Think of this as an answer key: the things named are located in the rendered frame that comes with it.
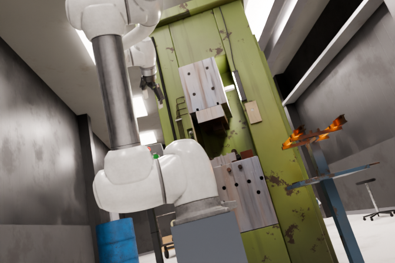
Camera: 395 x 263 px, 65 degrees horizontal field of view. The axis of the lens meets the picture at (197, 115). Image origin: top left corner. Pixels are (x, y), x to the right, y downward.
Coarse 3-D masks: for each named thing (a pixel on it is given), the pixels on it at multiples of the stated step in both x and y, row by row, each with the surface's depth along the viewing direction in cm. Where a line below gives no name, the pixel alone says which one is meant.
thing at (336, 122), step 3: (342, 114) 168; (339, 117) 171; (342, 117) 168; (336, 120) 175; (339, 120) 172; (342, 120) 169; (345, 120) 167; (333, 123) 176; (336, 123) 175; (339, 123) 173; (342, 123) 169; (333, 126) 179; (336, 126) 179; (321, 135) 200; (324, 135) 198
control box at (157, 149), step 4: (152, 144) 225; (156, 144) 226; (160, 144) 226; (148, 148) 222; (152, 148) 223; (156, 148) 223; (160, 148) 223; (152, 152) 219; (156, 152) 220; (160, 152) 220; (160, 156) 217
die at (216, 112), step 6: (210, 108) 230; (216, 108) 229; (222, 108) 237; (198, 114) 230; (204, 114) 229; (210, 114) 228; (216, 114) 227; (222, 114) 226; (198, 120) 229; (204, 120) 228; (210, 120) 229; (216, 120) 233; (222, 120) 236; (204, 126) 239; (210, 126) 244; (228, 126) 256; (210, 132) 260
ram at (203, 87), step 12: (204, 60) 242; (180, 72) 243; (192, 72) 241; (204, 72) 239; (216, 72) 237; (192, 84) 238; (204, 84) 236; (216, 84) 234; (192, 96) 236; (204, 96) 234; (216, 96) 231; (192, 108) 233; (204, 108) 231; (228, 108) 242
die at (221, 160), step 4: (220, 156) 219; (224, 156) 218; (228, 156) 217; (232, 156) 216; (212, 160) 219; (216, 160) 218; (220, 160) 217; (224, 160) 217; (228, 160) 216; (232, 160) 216; (212, 164) 218; (216, 164) 217; (220, 164) 217; (224, 164) 216
